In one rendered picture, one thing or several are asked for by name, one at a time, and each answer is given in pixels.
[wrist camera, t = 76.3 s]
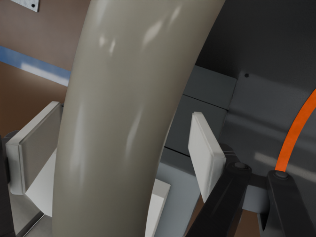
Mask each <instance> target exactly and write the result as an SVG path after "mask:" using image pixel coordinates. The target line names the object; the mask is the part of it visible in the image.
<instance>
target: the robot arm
mask: <svg viewBox="0 0 316 237"><path fill-rule="evenodd" d="M61 119H62V104H61V103H60V102H54V101H52V102H51V103H50V104H49V105H48V106H47V107H45V108H44V109H43V110H42V111H41V112H40V113H39V114H38V115H37V116H36V117H34V118H33V119H32V120H31V121H30V122H29V123H28V124H27V125H26V126H25V127H23V128H22V129H21V130H15V131H13V132H10V133H8V134H7V135H6V136H5V137H4V138H2V139H1V135H0V237H52V217H51V216H48V215H46V214H45V215H44V213H43V212H42V211H41V210H40V209H39V208H38V207H37V206H36V205H35V204H34V203H33V201H32V200H31V199H30V198H29V197H28V196H27V195H26V194H25V193H26V192H27V190H28V189H29V187H30V186H31V184H32V183H33V181H34V180H35V178H36V177H37V176H38V174H39V173H40V171H41V170H42V168H43V167H44V165H45V164H46V162H47V161H48V160H49V158H50V157H51V155H52V154H53V152H54V151H55V149H56V148H57V144H58V137H59V131H60V124H61ZM188 149H189V152H190V157H191V160H192V164H193V167H194V170H195V174H196V177H197V181H198V184H199V188H200V191H201V195H202V198H203V202H204V205H203V207H202V209H201V210H200V212H199V214H198V215H197V217H196V219H195V220H194V222H193V224H192V226H191V228H190V229H189V231H188V233H187V235H186V236H185V237H234V235H235V232H236V230H237V226H238V224H240V221H241V217H242V212H243V209H244V210H247V211H251V212H255V213H257V217H258V224H259V230H260V236H261V237H316V230H315V227H314V225H313V223H312V220H311V218H310V216H309V214H308V211H307V209H306V206H305V204H304V202H303V199H302V197H301V194H300V192H299V190H298V187H297V185H296V182H295V180H294V178H293V177H292V176H291V175H289V174H288V173H286V172H284V171H279V170H270V171H268V174H267V177H265V176H261V175H257V174H253V173H252V169H251V168H250V166H248V165H247V164H244V163H241V162H240V160H239V159H238V157H237V156H236V154H235V152H234V151H233V149H232V148H231V147H230V146H229V145H227V144H225V143H218V142H217V140H216V138H215V136H214V134H213V132H212V130H211V129H210V127H209V125H208V123H207V121H206V119H205V117H204V115H203V114H202V113H201V112H194V113H192V121H191V127H190V137H189V144H188ZM43 215H44V216H43ZM42 216H43V217H42Z"/></svg>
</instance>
